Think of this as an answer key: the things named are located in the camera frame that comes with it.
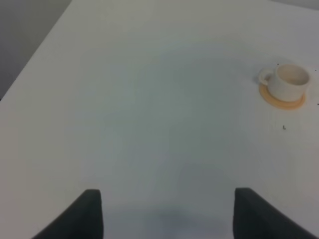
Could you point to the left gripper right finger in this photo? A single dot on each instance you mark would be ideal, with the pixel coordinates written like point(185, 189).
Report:
point(255, 218)

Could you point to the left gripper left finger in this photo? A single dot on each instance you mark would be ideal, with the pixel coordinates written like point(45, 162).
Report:
point(83, 219)

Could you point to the left orange saucer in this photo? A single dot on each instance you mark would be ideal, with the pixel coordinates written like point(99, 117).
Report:
point(280, 104)

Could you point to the left white teacup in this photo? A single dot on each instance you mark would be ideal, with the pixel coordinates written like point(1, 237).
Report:
point(286, 82)

